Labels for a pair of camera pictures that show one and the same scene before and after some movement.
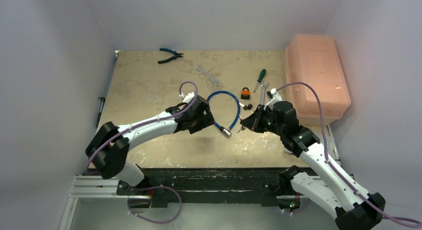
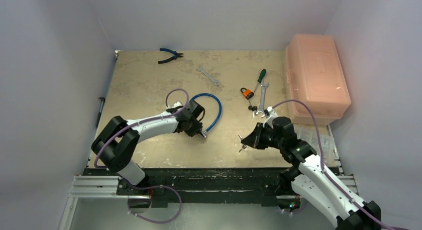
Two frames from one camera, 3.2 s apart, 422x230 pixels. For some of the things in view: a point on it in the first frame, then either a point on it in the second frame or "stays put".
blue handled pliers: x=175 y=57 stays put
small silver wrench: x=200 y=68 stays put
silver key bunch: x=242 y=128 to x=244 y=146
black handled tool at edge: x=101 y=106 stays put
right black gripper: x=256 y=116 to x=258 y=138
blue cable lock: x=227 y=132 to x=204 y=133
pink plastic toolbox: x=316 y=59 stays put
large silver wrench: x=263 y=87 stays put
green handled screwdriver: x=261 y=77 stays put
